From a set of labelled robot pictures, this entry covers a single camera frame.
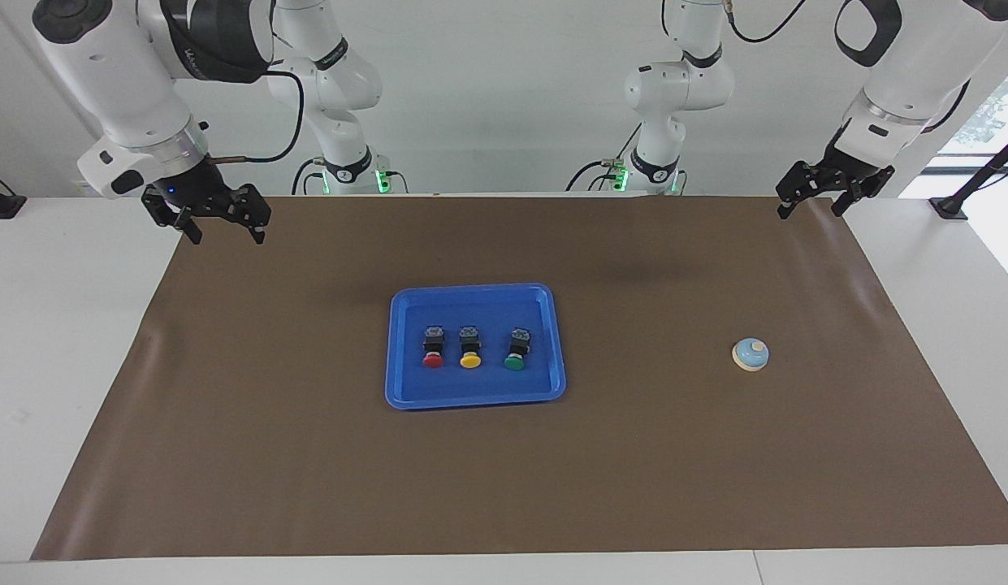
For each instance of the blue plastic tray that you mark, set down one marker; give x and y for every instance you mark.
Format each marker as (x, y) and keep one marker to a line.
(471, 305)

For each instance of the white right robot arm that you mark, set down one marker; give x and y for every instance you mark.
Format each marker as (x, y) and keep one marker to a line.
(130, 81)

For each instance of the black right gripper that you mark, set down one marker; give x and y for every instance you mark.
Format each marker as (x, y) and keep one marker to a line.
(193, 188)

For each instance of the red push button switch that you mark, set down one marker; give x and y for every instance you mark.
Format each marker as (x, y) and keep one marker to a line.
(432, 360)

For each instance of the black tripod stand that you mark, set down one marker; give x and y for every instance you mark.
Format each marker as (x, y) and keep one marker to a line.
(950, 207)

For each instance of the yellow push button switch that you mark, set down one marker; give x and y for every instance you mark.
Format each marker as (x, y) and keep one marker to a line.
(470, 361)

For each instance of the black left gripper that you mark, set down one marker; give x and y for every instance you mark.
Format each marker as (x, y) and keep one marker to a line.
(857, 162)

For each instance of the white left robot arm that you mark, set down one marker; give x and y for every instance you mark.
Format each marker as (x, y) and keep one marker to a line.
(674, 89)

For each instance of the light blue service bell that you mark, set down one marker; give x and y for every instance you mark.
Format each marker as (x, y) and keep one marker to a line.
(749, 356)

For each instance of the brown table mat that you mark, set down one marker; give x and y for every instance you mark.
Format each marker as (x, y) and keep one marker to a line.
(633, 471)

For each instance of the green push button switch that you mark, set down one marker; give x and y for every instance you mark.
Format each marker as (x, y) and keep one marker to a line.
(514, 363)

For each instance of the black table clamp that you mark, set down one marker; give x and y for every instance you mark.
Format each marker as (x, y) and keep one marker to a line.
(4, 207)

